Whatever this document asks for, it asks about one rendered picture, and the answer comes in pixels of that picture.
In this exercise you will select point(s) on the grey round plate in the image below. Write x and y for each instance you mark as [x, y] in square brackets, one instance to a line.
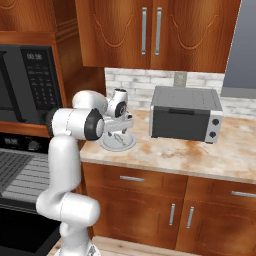
[128, 142]

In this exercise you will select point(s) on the dark oven knob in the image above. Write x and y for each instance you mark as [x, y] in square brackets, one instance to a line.
[33, 145]

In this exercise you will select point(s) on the wooden wall cupboard door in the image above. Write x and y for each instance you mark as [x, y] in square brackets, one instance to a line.
[113, 33]
[196, 33]

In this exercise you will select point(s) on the black microwave oven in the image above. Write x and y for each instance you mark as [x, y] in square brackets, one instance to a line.
[31, 83]

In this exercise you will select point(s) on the wooden base cupboard door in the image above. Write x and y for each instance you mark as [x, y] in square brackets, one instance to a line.
[223, 233]
[136, 220]

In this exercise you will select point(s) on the grey wall socket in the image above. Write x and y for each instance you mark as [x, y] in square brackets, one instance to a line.
[180, 79]

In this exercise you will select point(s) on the wooden drawer front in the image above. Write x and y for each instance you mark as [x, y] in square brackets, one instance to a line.
[153, 181]
[220, 193]

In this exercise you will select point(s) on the black toaster oven knob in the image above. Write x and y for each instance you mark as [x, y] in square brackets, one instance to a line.
[213, 134]
[215, 121]

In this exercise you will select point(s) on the black built-in oven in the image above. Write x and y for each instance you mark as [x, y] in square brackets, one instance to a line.
[20, 186]

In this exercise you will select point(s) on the dark toaster oven door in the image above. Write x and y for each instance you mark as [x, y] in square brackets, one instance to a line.
[180, 123]

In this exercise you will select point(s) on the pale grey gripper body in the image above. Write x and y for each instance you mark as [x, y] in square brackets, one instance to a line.
[117, 125]

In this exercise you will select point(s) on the wooden cupboard above microwave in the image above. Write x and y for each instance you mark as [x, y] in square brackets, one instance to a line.
[23, 15]

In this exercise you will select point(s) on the grey toaster oven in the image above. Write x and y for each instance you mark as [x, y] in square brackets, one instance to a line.
[186, 113]

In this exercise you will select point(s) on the black oven door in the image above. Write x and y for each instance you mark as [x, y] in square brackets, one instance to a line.
[23, 231]

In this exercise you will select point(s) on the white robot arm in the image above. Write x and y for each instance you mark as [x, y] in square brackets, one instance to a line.
[63, 160]

